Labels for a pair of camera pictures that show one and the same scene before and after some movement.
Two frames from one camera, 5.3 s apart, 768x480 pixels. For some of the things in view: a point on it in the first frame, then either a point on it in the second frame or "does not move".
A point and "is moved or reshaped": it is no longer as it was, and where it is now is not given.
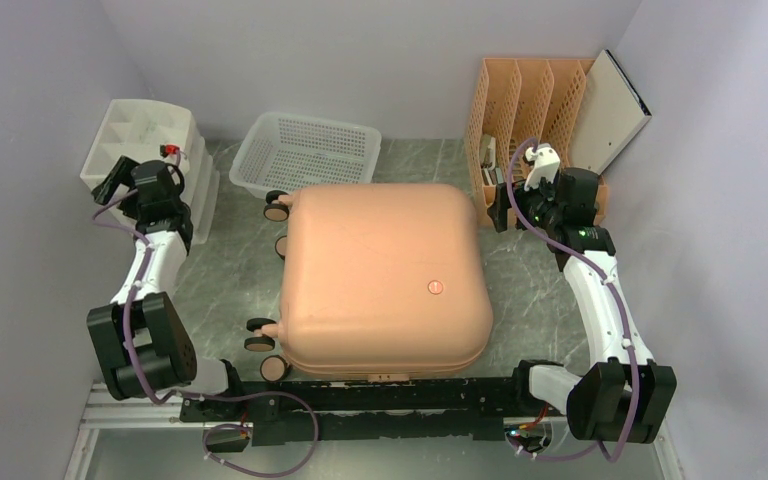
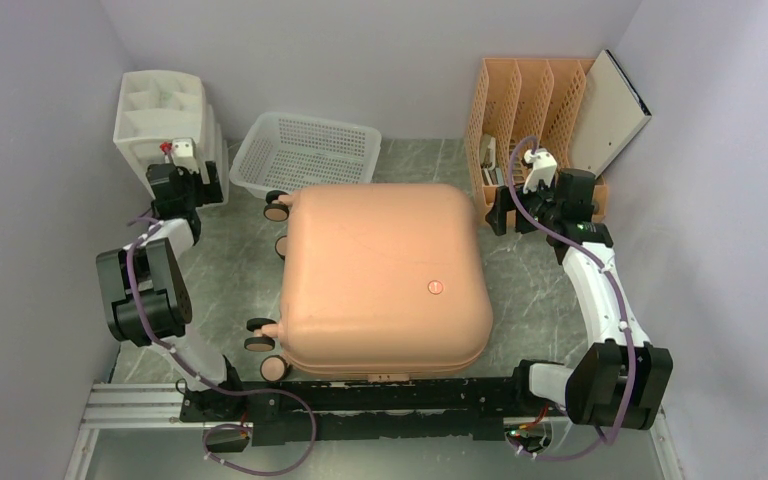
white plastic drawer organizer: [134, 130] is moved or reshaped
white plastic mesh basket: [279, 153] does not move
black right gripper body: [537, 206] does not move
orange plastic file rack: [516, 99] does not move
